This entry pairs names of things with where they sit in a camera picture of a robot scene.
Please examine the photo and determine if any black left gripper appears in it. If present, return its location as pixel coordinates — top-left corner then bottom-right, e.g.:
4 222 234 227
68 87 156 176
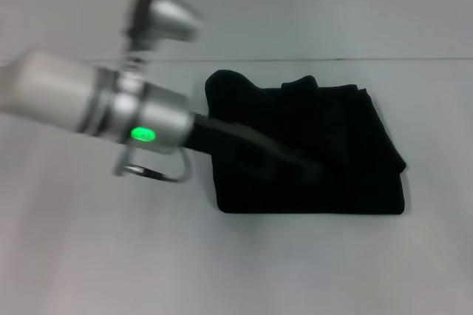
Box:
187 114 323 183

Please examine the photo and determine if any black t-shirt with FREE print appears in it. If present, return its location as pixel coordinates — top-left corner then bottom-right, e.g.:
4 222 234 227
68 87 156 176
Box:
205 68 408 217

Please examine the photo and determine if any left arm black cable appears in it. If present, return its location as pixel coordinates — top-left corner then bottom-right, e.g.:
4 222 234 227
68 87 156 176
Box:
112 146 194 183

